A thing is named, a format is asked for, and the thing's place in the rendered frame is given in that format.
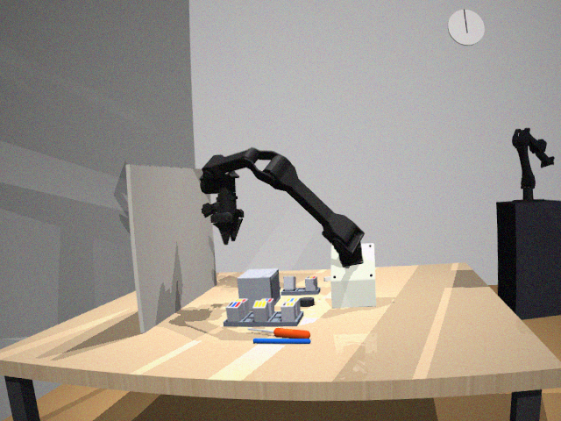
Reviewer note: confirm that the blue flat bar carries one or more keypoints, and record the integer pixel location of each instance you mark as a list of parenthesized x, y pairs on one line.
[(282, 341)]

